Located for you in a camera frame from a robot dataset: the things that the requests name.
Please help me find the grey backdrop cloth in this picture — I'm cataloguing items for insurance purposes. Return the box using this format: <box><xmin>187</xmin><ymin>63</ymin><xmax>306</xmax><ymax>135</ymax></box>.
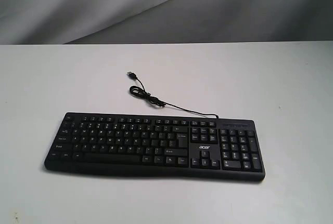
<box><xmin>1</xmin><ymin>0</ymin><xmax>332</xmax><ymax>44</ymax></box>

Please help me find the black acer keyboard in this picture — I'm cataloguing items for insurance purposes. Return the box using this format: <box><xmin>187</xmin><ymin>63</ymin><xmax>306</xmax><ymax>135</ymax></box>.
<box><xmin>44</xmin><ymin>112</ymin><xmax>265</xmax><ymax>181</ymax></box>

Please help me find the black USB cable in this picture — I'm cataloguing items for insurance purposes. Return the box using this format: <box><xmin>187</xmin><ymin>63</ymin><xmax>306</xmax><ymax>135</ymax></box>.
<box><xmin>126</xmin><ymin>71</ymin><xmax>220</xmax><ymax>120</ymax></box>

